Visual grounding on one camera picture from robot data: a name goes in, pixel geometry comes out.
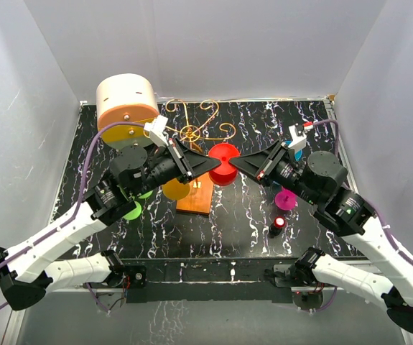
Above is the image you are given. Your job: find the red wine glass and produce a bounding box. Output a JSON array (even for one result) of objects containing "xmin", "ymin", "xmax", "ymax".
[{"xmin": 208, "ymin": 143, "xmax": 240, "ymax": 186}]

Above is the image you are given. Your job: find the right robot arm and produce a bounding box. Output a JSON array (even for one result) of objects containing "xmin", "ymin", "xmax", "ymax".
[{"xmin": 230, "ymin": 143, "xmax": 413, "ymax": 334}]

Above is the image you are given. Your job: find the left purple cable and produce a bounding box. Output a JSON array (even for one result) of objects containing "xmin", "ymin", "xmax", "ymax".
[{"xmin": 0, "ymin": 121, "xmax": 146, "ymax": 323}]

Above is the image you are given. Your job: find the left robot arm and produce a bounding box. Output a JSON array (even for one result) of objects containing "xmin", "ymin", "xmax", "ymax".
[{"xmin": 0, "ymin": 139, "xmax": 221, "ymax": 311}]

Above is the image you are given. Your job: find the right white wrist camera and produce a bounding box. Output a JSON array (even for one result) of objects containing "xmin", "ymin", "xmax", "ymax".
[{"xmin": 288, "ymin": 121, "xmax": 314, "ymax": 153}]

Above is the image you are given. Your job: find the green wine glass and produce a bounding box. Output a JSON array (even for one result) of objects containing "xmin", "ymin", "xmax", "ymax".
[
  {"xmin": 122, "ymin": 201, "xmax": 142, "ymax": 221},
  {"xmin": 136, "ymin": 190, "xmax": 153, "ymax": 199}
]

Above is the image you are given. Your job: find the black front mounting rail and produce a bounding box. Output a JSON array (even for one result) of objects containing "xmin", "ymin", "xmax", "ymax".
[{"xmin": 91, "ymin": 251, "xmax": 333, "ymax": 306}]

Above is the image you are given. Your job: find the magenta wine glass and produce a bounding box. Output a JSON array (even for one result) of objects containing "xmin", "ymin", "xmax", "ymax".
[{"xmin": 274, "ymin": 190, "xmax": 297, "ymax": 211}]

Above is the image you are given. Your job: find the gold wire glass rack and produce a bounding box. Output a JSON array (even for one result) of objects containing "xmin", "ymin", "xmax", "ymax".
[{"xmin": 164, "ymin": 98, "xmax": 237, "ymax": 148}]

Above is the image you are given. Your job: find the small red-capped black bottle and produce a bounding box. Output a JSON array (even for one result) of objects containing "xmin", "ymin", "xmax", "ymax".
[{"xmin": 269, "ymin": 216, "xmax": 287, "ymax": 238}]

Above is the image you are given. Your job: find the orange wooden rack base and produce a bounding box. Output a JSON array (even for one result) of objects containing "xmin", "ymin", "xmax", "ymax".
[{"xmin": 176, "ymin": 173, "xmax": 214, "ymax": 216}]

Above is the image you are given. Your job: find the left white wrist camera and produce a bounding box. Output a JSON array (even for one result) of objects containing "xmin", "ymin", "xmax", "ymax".
[{"xmin": 144, "ymin": 115, "xmax": 168, "ymax": 147}]

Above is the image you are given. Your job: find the round cream drawer cabinet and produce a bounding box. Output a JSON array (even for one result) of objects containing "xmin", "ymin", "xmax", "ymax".
[{"xmin": 96, "ymin": 73, "xmax": 159, "ymax": 150}]

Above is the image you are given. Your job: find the green wine glass front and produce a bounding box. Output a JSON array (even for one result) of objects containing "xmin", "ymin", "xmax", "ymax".
[{"xmin": 122, "ymin": 201, "xmax": 142, "ymax": 221}]

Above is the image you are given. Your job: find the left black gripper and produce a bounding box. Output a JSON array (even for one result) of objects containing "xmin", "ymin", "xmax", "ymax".
[{"xmin": 131, "ymin": 136, "xmax": 221, "ymax": 198}]

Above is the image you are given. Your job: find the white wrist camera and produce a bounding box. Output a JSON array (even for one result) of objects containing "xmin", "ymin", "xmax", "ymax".
[
  {"xmin": 144, "ymin": 115, "xmax": 168, "ymax": 147},
  {"xmin": 288, "ymin": 121, "xmax": 314, "ymax": 153}
]

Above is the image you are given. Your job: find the orange wine glass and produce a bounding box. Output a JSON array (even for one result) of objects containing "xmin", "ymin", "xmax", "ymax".
[{"xmin": 162, "ymin": 178, "xmax": 190, "ymax": 201}]

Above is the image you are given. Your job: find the blue wine glass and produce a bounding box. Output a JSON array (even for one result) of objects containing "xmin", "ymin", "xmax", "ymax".
[{"xmin": 286, "ymin": 141, "xmax": 303, "ymax": 162}]

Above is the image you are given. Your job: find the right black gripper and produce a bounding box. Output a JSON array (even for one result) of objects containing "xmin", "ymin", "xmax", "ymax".
[{"xmin": 229, "ymin": 139, "xmax": 320, "ymax": 206}]

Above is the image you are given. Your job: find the green wine glass rear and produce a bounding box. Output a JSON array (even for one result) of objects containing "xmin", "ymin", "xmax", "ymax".
[{"xmin": 136, "ymin": 190, "xmax": 153, "ymax": 199}]

